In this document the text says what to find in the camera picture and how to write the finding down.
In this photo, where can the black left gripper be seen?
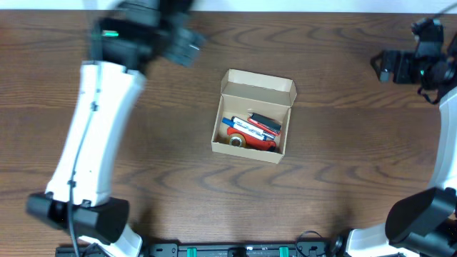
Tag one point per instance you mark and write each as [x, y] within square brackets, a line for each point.
[183, 48]

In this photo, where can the blue marker pen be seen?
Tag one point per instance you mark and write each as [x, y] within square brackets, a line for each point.
[246, 131]

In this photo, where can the black marker pen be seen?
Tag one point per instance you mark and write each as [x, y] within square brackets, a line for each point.
[253, 128]

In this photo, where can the brown cardboard box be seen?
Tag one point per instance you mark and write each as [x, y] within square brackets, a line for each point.
[244, 93]

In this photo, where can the yellow tape roll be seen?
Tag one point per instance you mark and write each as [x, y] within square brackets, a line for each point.
[237, 140]

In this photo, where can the red utility knife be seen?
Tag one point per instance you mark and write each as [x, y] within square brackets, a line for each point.
[258, 144]

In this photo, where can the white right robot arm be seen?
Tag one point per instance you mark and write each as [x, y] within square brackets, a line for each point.
[423, 224]

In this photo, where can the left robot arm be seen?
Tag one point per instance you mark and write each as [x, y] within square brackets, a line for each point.
[78, 197]

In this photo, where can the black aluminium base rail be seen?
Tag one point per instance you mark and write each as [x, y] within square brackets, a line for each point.
[304, 248]

